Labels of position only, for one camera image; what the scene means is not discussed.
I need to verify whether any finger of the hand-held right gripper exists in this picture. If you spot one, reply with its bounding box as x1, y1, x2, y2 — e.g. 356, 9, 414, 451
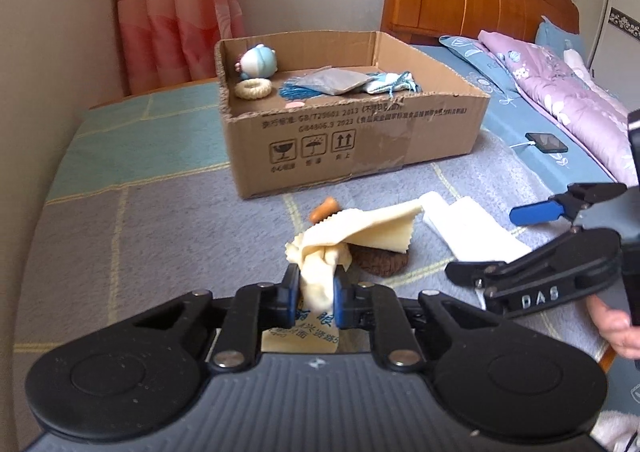
510, 183, 628, 227
445, 234, 576, 317

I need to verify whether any small orange toy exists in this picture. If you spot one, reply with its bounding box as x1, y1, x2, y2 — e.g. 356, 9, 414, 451
310, 198, 341, 223

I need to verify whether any blue pillow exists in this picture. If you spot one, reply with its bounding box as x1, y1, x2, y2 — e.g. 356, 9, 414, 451
536, 16, 586, 52

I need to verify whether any white fuzzy cloth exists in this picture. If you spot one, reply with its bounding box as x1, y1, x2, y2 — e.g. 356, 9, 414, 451
592, 402, 640, 452

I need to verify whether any floral sachet with blue tassel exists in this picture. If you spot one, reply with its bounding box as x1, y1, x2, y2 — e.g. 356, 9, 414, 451
277, 70, 423, 101

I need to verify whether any person's right hand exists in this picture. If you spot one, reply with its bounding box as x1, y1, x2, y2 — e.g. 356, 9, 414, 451
587, 279, 640, 358

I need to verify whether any brown knitted pad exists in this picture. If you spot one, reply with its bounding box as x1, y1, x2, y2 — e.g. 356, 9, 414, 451
352, 244, 411, 277

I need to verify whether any blue floral bedsheet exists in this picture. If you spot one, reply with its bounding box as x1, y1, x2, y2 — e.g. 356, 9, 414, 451
410, 34, 618, 183

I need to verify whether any teal round toy keychain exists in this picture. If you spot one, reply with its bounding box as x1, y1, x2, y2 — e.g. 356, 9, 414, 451
235, 46, 278, 81

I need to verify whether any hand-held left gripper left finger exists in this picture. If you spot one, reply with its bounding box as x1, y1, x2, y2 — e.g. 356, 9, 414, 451
132, 263, 301, 373

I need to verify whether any yellow cleaning cloth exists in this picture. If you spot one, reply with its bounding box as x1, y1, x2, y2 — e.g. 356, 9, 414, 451
261, 199, 418, 354

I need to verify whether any cardboard box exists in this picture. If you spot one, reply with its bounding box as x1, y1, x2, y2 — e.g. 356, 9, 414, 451
214, 30, 492, 200

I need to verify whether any pink patterned curtain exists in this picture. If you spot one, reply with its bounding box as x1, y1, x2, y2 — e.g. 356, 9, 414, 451
114, 0, 246, 96

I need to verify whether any purple floral quilt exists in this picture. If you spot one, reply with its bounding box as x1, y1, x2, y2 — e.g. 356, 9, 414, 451
477, 29, 640, 187

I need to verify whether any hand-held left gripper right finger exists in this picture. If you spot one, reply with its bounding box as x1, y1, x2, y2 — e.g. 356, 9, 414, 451
334, 268, 496, 373

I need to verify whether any cream knitted ring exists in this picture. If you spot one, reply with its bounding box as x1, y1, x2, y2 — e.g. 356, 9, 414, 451
235, 78, 273, 100

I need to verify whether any grey cloth piece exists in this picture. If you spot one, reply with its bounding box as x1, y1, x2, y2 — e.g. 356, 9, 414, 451
297, 68, 368, 96

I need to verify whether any black phone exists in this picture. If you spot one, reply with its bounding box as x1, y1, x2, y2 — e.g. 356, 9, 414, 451
525, 132, 556, 154

